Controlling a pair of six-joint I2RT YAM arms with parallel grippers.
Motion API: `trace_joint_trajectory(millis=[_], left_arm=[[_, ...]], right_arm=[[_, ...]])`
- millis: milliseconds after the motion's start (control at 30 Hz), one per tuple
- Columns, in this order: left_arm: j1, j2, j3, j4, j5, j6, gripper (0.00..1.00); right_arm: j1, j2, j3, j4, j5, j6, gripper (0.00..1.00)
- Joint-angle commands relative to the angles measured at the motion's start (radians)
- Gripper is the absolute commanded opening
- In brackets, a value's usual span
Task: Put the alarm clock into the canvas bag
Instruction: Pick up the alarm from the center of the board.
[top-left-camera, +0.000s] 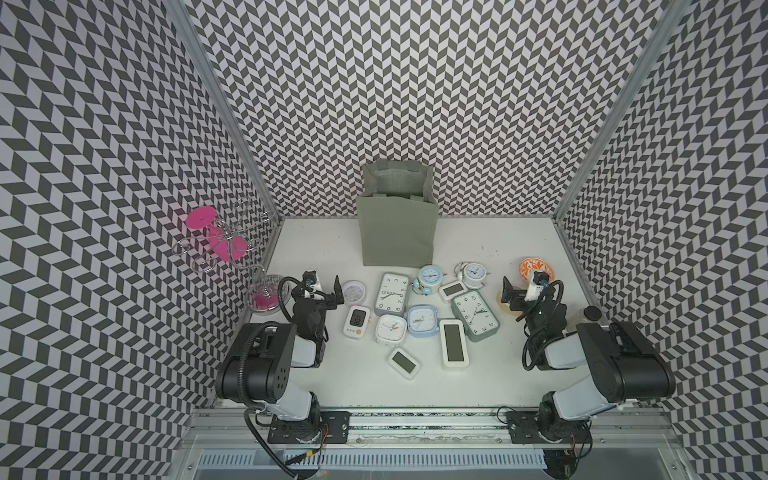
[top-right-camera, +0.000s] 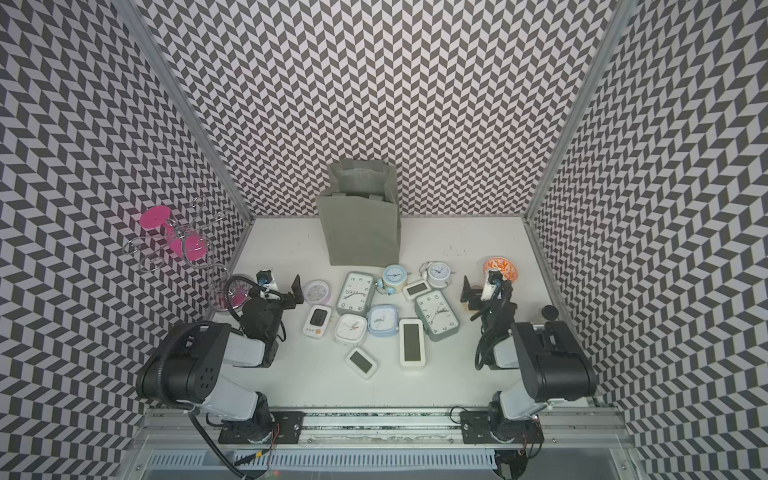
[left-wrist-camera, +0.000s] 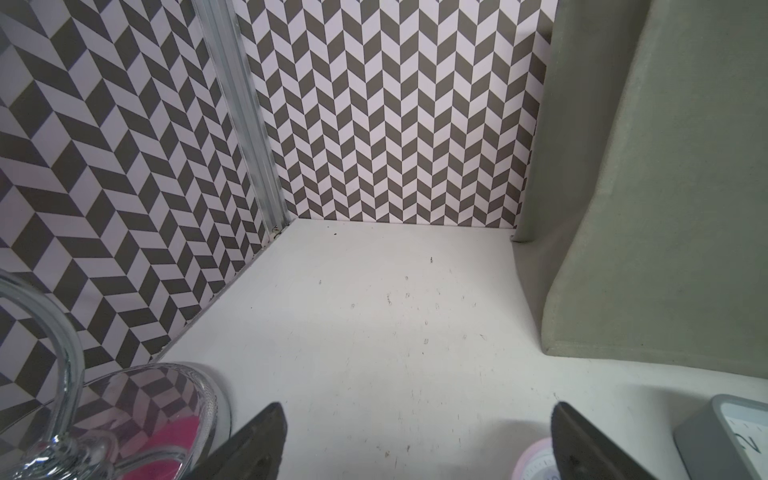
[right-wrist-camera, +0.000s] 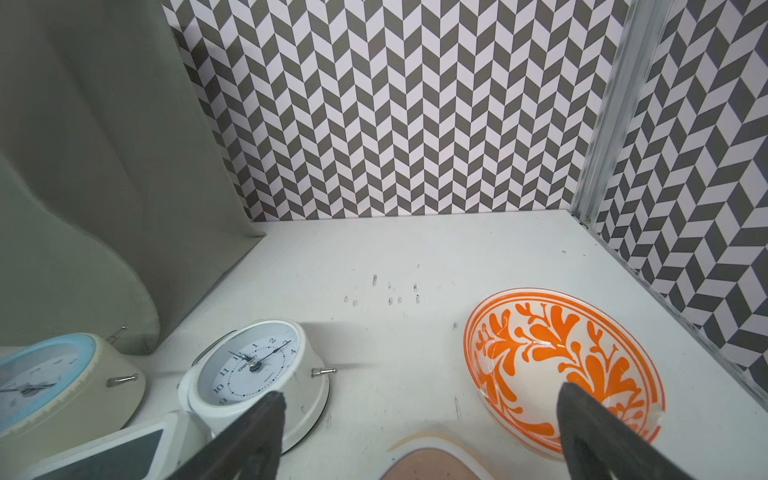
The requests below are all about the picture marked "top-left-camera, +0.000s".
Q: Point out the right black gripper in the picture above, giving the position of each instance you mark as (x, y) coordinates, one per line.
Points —
(518, 299)

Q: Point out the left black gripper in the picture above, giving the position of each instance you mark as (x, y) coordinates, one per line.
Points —
(329, 298)

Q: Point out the white twin-bell alarm clock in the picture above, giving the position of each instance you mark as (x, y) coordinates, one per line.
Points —
(472, 274)

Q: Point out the blue twin-bell alarm clock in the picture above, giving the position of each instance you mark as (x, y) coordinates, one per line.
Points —
(428, 280)

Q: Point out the green canvas bag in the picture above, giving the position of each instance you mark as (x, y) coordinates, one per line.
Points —
(397, 214)

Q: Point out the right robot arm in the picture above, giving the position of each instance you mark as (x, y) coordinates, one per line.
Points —
(623, 366)

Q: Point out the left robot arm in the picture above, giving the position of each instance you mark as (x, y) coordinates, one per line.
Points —
(256, 370)

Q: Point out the orange round clock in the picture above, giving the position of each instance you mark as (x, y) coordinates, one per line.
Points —
(512, 302)

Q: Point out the pink round alarm clock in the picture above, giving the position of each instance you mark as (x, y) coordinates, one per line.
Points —
(354, 292)

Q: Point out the large green analog clock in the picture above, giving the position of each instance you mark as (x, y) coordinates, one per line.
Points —
(476, 315)

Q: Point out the green rectangular analog clock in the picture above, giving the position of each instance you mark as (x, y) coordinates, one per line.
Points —
(392, 295)

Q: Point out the small white digital clock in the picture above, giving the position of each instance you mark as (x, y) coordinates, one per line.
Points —
(451, 290)

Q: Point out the white square analog clock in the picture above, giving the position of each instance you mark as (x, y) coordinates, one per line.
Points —
(391, 330)

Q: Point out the tall white digital clock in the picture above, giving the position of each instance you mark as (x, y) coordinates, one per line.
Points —
(453, 344)

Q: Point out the blue square alarm clock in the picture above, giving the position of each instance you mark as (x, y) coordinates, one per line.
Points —
(423, 321)

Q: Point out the white tilted digital clock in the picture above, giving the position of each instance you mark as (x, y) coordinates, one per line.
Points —
(403, 363)

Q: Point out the white timer with orange buttons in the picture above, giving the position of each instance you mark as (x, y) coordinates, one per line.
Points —
(356, 322)

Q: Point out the orange patterned bowl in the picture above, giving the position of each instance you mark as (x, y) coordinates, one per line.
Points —
(528, 266)

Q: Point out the jar with black lid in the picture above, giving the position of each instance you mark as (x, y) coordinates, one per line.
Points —
(588, 315)

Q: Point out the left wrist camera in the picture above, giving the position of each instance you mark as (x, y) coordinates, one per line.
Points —
(309, 283)

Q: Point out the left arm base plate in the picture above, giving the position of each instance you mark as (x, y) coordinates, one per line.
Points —
(331, 426)

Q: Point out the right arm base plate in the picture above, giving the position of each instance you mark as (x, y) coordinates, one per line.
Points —
(528, 427)

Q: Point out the aluminium front rail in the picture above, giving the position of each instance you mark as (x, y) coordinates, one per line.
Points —
(643, 428)

